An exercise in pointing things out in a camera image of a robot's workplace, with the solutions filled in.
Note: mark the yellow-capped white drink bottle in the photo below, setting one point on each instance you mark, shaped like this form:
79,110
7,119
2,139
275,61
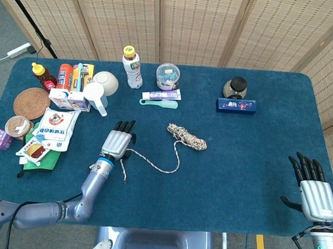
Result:
133,72

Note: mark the clear plastic jar of clips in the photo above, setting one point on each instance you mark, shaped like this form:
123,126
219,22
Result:
167,77

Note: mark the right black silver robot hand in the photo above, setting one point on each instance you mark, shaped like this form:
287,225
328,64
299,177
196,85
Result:
319,199

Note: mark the glass jar with black lid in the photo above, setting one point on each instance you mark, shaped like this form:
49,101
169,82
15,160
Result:
235,87

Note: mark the blue rectangular box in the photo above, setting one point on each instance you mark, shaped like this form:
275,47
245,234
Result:
236,106

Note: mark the red yellow snack packet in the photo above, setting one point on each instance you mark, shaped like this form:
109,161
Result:
34,151

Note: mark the yellow razor blister pack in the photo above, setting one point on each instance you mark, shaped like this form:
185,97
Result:
85,73

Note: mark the purple juice carton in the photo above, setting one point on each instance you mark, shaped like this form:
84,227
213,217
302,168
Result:
78,101

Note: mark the mint green hairbrush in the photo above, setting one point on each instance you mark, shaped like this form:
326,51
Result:
167,104

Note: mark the beige ceramic bowl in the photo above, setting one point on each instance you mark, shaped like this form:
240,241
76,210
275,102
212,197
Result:
108,81

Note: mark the white light-blue plastic cup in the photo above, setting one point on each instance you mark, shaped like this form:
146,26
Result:
94,94

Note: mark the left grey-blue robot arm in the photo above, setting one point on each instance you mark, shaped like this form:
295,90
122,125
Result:
93,182

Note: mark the white purple toothpaste tube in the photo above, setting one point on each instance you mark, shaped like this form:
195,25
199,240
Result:
162,95

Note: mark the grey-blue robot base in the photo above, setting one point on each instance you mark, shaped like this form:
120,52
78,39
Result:
154,243

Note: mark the white power strip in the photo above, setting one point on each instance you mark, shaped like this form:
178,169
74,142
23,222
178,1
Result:
18,50

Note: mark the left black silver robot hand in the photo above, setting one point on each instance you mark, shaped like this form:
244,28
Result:
116,142

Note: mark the white red milk carton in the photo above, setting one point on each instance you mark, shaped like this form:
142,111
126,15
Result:
59,99

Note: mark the white sugar bag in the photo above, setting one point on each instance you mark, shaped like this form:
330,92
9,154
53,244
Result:
56,127

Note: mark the brown sauce bottle yellow cap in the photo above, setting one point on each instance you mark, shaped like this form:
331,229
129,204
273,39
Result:
44,79

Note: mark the round brown-lidded food cup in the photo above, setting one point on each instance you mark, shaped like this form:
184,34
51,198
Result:
18,126

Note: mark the blue table cloth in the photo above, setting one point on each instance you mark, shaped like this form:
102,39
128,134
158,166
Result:
237,161

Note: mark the round woven rattan coaster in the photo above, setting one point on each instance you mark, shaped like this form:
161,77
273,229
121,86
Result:
30,103

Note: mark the black tripod stand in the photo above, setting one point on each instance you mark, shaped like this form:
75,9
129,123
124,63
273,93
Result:
27,15

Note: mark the green cloth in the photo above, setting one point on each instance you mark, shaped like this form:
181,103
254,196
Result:
50,161

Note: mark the orange soda can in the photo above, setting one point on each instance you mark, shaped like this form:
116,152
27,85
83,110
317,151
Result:
64,77

